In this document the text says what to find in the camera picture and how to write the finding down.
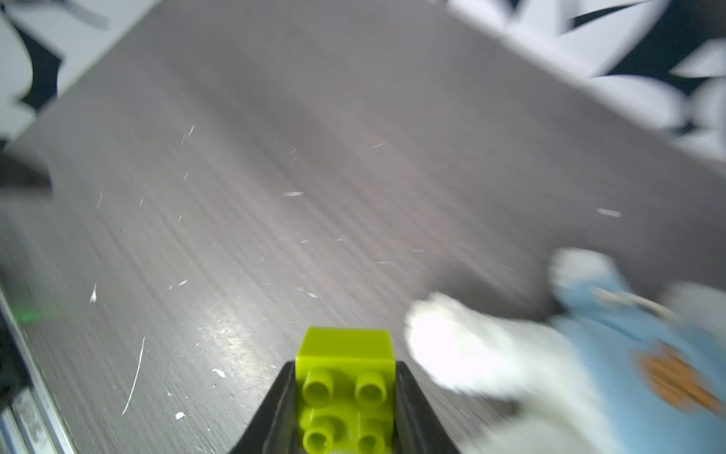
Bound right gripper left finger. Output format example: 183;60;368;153
229;361;297;454

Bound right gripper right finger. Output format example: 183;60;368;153
393;361;459;454

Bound small lime lego brick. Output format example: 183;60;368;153
295;327;396;454

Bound white teddy bear blue shirt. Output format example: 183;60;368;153
405;248;725;453

